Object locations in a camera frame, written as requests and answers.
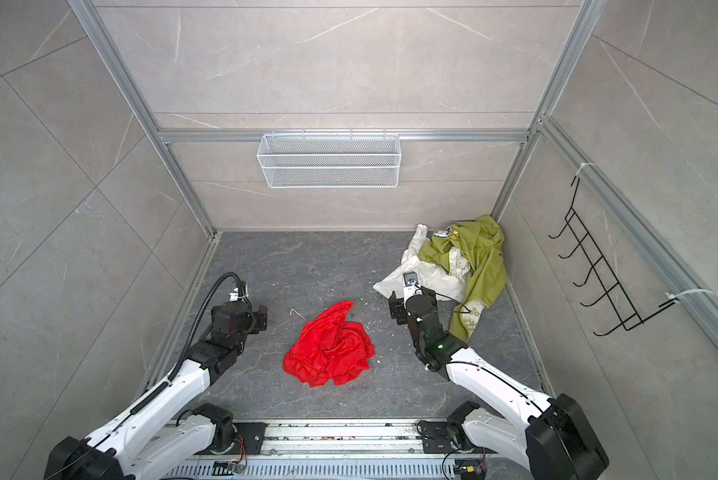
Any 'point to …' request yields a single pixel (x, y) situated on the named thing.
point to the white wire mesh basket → (329, 160)
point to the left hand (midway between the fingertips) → (241, 301)
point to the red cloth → (329, 348)
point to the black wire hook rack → (614, 297)
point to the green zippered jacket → (476, 245)
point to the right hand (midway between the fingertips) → (410, 289)
